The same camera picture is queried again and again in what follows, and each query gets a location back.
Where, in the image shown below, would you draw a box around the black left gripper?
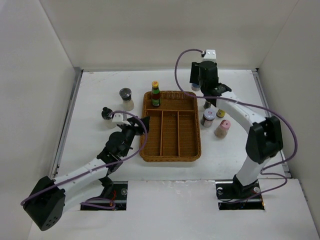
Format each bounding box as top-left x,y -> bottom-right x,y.
119,115 -> 149,157

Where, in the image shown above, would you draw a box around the tall white pearl jar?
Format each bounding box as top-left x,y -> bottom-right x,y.
191,83 -> 200,92

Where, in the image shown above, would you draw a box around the green label sauce bottle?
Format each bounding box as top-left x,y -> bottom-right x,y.
151,81 -> 161,107

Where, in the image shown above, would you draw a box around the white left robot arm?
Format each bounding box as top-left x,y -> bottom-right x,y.
21,111 -> 150,231

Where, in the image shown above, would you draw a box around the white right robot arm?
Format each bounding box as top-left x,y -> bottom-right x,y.
189,60 -> 283,200

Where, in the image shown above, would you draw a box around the small black knob shaker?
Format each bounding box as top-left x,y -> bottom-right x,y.
101,107 -> 117,129

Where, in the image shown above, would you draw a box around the dark pepper spice bottle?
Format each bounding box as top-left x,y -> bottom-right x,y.
203,100 -> 212,110

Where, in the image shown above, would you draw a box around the brown wicker divided basket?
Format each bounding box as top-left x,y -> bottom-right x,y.
139,90 -> 202,163

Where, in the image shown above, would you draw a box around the white lid spice jar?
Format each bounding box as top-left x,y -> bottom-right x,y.
200,108 -> 216,128

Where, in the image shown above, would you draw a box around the yellow label brown bottle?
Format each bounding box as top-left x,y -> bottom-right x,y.
216,109 -> 226,118

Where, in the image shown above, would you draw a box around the pink lid spice shaker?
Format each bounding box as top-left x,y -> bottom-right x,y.
214,119 -> 231,139

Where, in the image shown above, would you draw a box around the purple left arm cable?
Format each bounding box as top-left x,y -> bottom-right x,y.
19,110 -> 148,210

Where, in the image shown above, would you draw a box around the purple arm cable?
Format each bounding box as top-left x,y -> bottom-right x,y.
19,110 -> 148,210
174,48 -> 298,206

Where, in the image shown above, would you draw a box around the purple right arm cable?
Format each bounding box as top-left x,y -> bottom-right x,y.
174,48 -> 298,206

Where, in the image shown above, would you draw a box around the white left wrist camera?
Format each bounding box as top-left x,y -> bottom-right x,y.
112,112 -> 127,125

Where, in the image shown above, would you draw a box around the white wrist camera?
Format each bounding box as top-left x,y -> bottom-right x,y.
112,112 -> 127,125
201,49 -> 217,62

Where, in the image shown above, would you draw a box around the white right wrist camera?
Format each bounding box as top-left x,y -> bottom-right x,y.
201,49 -> 217,62

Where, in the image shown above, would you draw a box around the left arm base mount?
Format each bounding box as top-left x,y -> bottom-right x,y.
80,177 -> 129,211

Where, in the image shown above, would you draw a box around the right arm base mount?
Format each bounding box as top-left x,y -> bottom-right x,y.
215,180 -> 265,211

